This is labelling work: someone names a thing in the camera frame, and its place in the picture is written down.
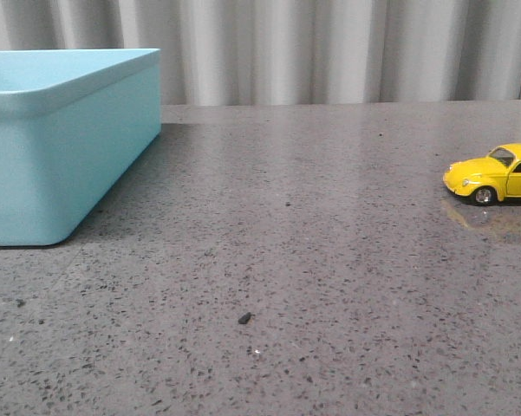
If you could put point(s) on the grey pleated curtain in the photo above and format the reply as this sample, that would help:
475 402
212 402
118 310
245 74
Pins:
217 53

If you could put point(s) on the small black debris chip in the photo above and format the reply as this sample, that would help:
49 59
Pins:
244 319

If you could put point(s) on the yellow toy beetle car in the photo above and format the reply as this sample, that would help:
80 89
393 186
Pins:
489 179

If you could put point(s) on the light blue plastic box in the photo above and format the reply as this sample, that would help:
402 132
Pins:
71 123

